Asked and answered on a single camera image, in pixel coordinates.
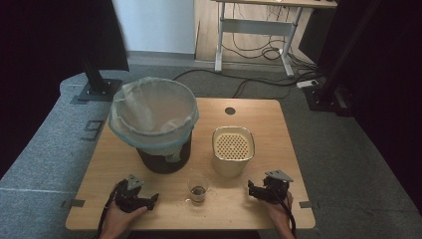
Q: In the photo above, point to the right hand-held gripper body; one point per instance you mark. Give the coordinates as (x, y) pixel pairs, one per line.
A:
(277, 189)

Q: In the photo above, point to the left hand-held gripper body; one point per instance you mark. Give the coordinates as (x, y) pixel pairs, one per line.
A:
(127, 199)

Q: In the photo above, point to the person's left hand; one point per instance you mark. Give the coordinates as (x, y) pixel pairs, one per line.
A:
(121, 219)

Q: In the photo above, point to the person's right hand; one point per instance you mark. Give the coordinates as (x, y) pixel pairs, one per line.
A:
(278, 212)

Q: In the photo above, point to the cream strainer container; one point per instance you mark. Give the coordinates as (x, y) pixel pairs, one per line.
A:
(232, 166)

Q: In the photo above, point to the grey tape strip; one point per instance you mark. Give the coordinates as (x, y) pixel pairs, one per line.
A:
(306, 204)
(73, 202)

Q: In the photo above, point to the black trash can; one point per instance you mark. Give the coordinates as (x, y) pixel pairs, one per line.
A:
(164, 162)

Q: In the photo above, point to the clear glass cup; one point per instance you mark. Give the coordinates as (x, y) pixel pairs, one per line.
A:
(198, 189)

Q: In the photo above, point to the dark tape floor mark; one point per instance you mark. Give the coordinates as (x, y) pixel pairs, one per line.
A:
(93, 129)

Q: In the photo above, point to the black table grommet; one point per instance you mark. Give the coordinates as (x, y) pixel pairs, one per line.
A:
(230, 111)

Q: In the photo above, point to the translucent plastic trash bag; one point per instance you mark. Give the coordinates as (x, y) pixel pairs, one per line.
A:
(146, 109)

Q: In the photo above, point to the black metal stand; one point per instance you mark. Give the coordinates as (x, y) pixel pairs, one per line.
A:
(98, 86)
(326, 96)

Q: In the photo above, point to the white power strip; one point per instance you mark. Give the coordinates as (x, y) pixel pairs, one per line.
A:
(307, 84)

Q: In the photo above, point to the dark curtain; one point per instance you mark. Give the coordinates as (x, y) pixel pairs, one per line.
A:
(394, 83)

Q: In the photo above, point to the white desk frame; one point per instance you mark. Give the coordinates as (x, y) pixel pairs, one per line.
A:
(257, 27)

